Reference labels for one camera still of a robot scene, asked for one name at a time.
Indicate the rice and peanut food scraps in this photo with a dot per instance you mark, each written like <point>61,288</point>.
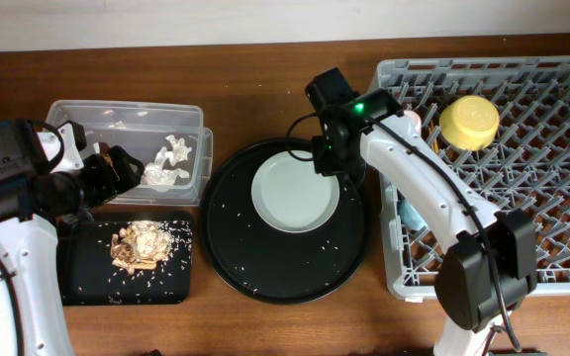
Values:
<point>140,246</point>

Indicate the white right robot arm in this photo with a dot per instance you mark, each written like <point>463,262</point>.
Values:
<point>488,265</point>

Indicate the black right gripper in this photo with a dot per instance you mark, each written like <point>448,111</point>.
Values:
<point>324,164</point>

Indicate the crumpled white tissue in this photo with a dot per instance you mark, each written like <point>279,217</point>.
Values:
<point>165,170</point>

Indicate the white round plate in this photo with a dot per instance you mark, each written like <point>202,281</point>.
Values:
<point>290,196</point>

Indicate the yellow bowl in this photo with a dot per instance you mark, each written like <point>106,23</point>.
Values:
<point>470,123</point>

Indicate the clear plastic waste bin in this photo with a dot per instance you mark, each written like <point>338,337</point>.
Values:
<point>143,129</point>

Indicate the round black serving tray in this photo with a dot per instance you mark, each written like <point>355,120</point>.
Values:
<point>274,266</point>

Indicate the pink plastic cup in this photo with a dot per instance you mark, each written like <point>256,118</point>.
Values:
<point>415,119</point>

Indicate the grey plastic dishwasher rack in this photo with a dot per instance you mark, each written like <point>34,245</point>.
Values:
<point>527,166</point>

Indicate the black rectangular tray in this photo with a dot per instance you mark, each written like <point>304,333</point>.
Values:
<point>88,277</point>

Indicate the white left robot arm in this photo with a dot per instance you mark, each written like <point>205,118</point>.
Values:
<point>44,178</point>

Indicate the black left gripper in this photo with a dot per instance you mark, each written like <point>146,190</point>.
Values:
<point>110,187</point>

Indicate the light blue plastic cup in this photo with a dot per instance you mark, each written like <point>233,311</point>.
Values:
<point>410,217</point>

